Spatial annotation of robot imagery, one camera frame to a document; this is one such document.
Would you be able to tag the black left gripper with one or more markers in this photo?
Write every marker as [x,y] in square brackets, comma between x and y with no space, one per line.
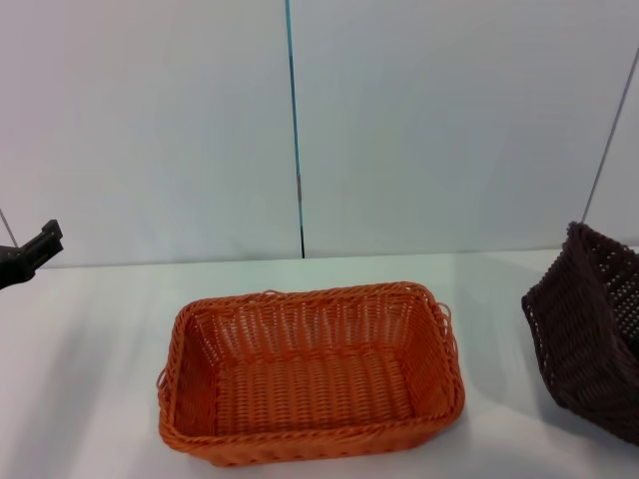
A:
[12,264]

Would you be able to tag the orange woven plastic basket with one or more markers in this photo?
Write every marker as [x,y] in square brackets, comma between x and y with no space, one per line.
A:
[309,389]

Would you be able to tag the dark brown woven plastic basket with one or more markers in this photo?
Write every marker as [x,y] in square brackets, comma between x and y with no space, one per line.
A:
[574,349]

